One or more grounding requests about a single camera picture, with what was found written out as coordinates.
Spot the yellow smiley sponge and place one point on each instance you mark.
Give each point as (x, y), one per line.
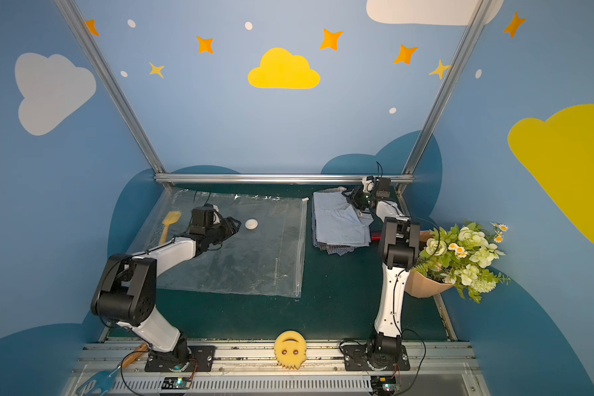
(290, 350)

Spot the grey plaid shirt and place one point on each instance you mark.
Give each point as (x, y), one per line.
(333, 190)

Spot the blue checkered shirt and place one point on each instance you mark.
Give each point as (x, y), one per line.
(340, 250)

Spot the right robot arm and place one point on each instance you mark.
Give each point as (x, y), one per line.
(399, 248)

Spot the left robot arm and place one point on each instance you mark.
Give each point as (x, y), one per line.
(126, 292)

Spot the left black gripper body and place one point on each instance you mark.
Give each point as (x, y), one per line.
(226, 226)

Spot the blue fork wooden handle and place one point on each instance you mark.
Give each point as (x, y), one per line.
(102, 382)

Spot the clear plastic vacuum bag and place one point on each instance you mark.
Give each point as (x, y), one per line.
(266, 260)

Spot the red cylindrical bottle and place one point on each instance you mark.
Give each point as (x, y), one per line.
(375, 236)

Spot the circuit board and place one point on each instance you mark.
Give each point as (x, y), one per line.
(176, 383)
(383, 386)

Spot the light blue shirt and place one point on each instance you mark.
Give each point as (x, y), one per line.
(338, 223)

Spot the yellow toy shovel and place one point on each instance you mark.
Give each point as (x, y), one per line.
(171, 218)

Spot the flower bouquet in paper pot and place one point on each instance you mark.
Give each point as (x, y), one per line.
(459, 258)

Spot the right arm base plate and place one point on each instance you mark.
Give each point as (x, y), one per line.
(357, 357)

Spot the right circuit board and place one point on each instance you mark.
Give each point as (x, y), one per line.
(383, 386)

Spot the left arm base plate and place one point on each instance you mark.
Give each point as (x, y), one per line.
(197, 358)

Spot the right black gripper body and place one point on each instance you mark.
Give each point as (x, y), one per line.
(359, 197)

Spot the left circuit board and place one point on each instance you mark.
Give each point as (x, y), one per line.
(176, 383)

